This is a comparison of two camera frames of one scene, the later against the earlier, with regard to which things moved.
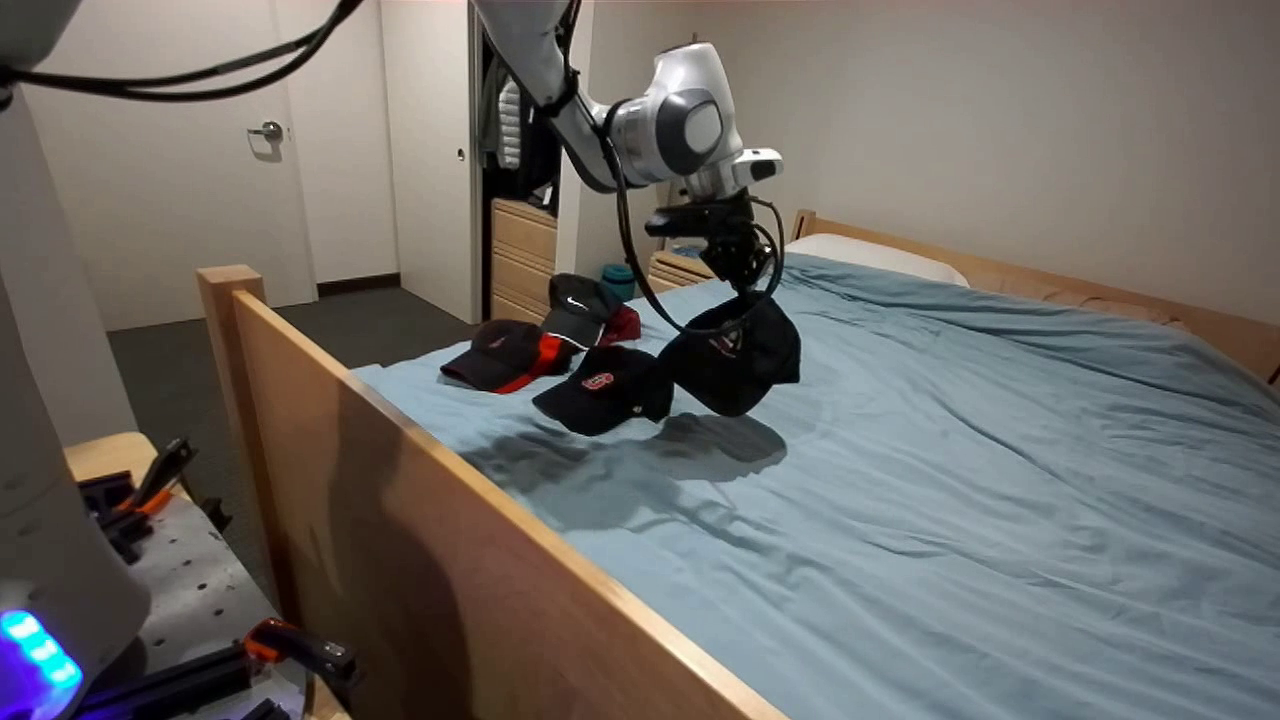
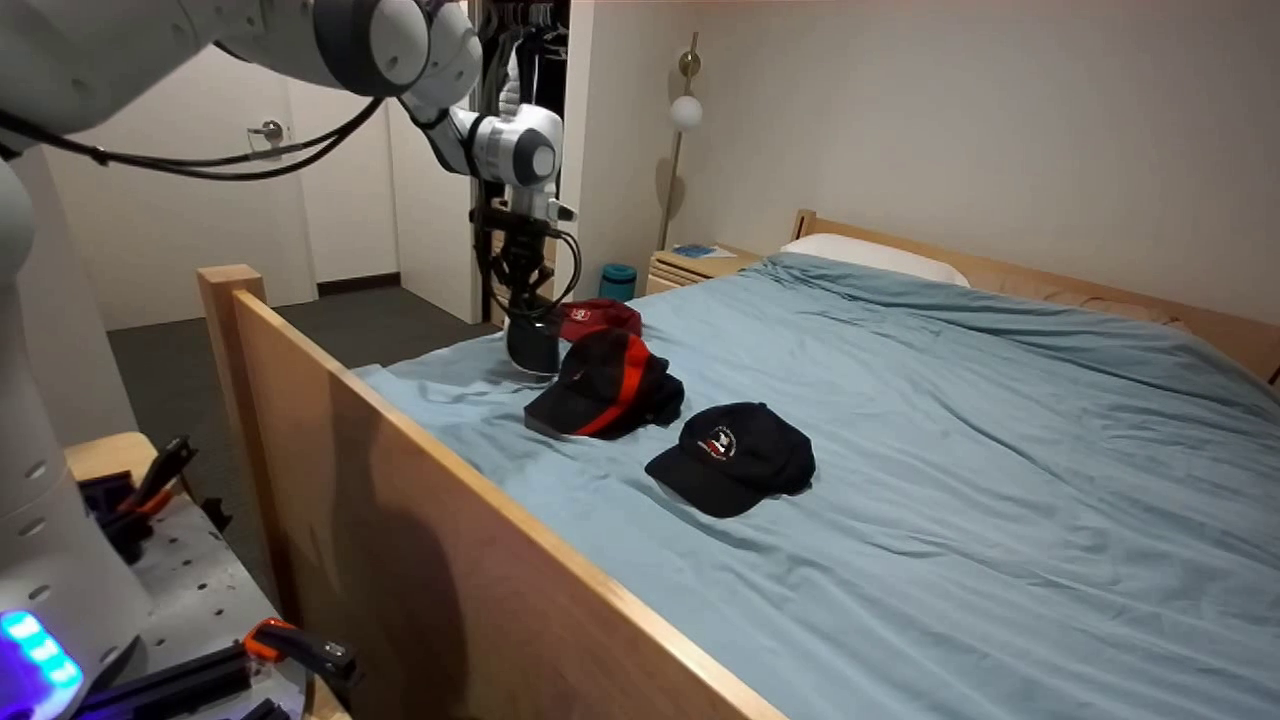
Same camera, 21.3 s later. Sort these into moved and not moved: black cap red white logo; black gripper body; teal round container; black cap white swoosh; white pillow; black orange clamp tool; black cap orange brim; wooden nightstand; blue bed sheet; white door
Moved: black cap orange brim; black gripper body; black cap white swoosh; black cap red white logo
Not moved: white door; white pillow; blue bed sheet; wooden nightstand; teal round container; black orange clamp tool
